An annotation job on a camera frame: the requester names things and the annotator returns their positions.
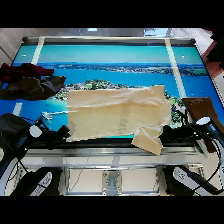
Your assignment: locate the beige T-shirt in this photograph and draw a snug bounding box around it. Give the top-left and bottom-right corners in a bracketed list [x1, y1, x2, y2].
[66, 85, 173, 156]

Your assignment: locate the red garment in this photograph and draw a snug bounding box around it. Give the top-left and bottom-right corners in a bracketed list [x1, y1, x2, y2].
[0, 62, 55, 83]

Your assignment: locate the grey-brown garment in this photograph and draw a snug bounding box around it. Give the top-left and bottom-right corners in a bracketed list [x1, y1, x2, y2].
[0, 75, 67, 102]

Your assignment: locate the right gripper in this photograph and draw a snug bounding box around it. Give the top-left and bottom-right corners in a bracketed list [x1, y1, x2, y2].
[158, 124, 184, 145]

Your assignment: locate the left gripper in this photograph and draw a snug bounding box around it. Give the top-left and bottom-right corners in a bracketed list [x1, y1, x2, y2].
[46, 124, 72, 147]

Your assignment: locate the black cable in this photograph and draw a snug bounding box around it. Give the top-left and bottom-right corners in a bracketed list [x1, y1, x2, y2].
[188, 126, 224, 192]

